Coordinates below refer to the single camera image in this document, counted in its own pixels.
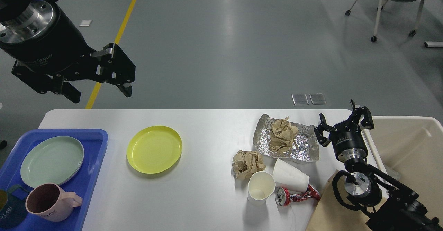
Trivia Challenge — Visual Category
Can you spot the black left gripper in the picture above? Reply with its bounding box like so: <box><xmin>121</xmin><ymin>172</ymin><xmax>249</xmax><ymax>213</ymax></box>
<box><xmin>1</xmin><ymin>0</ymin><xmax>136</xmax><ymax>104</ymax></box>

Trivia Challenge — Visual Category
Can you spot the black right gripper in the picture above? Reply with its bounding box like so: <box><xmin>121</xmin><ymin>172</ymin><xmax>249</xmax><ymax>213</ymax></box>
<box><xmin>314</xmin><ymin>100</ymin><xmax>374</xmax><ymax>162</ymax></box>

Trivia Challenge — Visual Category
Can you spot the yellow plastic plate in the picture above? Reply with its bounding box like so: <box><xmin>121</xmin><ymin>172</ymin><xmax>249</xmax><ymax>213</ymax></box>
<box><xmin>126</xmin><ymin>125</ymin><xmax>182</xmax><ymax>174</ymax></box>

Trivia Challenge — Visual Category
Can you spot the pink mug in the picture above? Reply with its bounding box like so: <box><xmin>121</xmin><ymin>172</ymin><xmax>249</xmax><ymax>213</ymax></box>
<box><xmin>25</xmin><ymin>183</ymin><xmax>83</xmax><ymax>222</ymax></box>

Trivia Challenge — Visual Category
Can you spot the dark teal mug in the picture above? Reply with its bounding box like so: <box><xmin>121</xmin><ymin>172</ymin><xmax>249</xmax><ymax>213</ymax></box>
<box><xmin>0</xmin><ymin>184</ymin><xmax>29</xmax><ymax>229</ymax></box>

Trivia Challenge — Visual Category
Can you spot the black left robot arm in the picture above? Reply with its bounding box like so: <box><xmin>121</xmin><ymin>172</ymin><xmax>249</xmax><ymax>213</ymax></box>
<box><xmin>0</xmin><ymin>0</ymin><xmax>136</xmax><ymax>103</ymax></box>

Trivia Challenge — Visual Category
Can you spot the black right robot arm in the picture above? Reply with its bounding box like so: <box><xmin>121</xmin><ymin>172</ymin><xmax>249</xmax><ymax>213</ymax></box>
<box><xmin>314</xmin><ymin>100</ymin><xmax>442</xmax><ymax>231</ymax></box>

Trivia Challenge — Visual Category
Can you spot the crumpled aluminium foil sheet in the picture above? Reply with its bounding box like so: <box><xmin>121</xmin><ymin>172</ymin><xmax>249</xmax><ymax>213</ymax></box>
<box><xmin>253</xmin><ymin>114</ymin><xmax>320</xmax><ymax>163</ymax></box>

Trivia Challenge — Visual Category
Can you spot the right metal floor plate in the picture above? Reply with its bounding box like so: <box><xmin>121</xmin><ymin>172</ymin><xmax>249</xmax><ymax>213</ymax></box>
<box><xmin>309</xmin><ymin>93</ymin><xmax>327</xmax><ymax>105</ymax></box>

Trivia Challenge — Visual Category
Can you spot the metal floor plate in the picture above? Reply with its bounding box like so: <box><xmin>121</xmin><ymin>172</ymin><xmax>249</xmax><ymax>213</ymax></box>
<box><xmin>309</xmin><ymin>93</ymin><xmax>327</xmax><ymax>105</ymax></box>
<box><xmin>291</xmin><ymin>94</ymin><xmax>309</xmax><ymax>105</ymax></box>

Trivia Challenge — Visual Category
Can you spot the left metal floor plate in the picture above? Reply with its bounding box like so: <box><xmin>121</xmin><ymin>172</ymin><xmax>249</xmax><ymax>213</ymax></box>
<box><xmin>291</xmin><ymin>94</ymin><xmax>309</xmax><ymax>105</ymax></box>

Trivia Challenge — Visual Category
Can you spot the white floor marker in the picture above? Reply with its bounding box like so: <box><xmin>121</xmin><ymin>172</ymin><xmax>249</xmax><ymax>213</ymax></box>
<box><xmin>79</xmin><ymin>20</ymin><xmax>93</xmax><ymax>27</ymax></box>

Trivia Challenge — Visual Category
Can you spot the crumpled brown paper on foil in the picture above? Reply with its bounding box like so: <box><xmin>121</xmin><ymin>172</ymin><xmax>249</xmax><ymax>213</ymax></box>
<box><xmin>270</xmin><ymin>116</ymin><xmax>299</xmax><ymax>154</ymax></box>

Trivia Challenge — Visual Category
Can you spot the beige plastic bin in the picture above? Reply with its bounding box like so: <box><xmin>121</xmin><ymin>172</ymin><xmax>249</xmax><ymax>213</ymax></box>
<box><xmin>369</xmin><ymin>116</ymin><xmax>443</xmax><ymax>221</ymax></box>

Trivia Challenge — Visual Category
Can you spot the tipped white paper cup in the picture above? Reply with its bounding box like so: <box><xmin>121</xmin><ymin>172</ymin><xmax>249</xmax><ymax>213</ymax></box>
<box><xmin>272</xmin><ymin>159</ymin><xmax>310</xmax><ymax>193</ymax></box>

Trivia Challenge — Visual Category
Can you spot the brown paper bag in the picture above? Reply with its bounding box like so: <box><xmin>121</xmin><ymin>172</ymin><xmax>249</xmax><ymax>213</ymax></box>
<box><xmin>306</xmin><ymin>170</ymin><xmax>371</xmax><ymax>231</ymax></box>

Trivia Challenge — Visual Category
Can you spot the pale green plate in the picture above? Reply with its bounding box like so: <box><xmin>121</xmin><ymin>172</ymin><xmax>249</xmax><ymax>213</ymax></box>
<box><xmin>20</xmin><ymin>136</ymin><xmax>84</xmax><ymax>188</ymax></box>

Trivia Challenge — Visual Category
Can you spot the crushed red soda can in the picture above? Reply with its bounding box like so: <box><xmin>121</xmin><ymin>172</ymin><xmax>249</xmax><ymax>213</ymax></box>
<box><xmin>275</xmin><ymin>184</ymin><xmax>321</xmax><ymax>207</ymax></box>

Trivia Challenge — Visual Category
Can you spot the upright white paper cup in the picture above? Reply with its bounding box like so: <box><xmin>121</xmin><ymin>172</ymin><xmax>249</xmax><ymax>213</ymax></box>
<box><xmin>248</xmin><ymin>171</ymin><xmax>276</xmax><ymax>206</ymax></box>

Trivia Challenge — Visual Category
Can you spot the crumpled brown paper ball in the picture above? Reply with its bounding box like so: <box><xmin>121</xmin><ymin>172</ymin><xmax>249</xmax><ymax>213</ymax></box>
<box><xmin>232</xmin><ymin>150</ymin><xmax>266</xmax><ymax>179</ymax></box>

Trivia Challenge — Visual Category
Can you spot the white bar on floor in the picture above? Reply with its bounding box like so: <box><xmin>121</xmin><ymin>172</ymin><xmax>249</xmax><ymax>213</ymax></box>
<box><xmin>424</xmin><ymin>41</ymin><xmax>443</xmax><ymax>48</ymax></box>

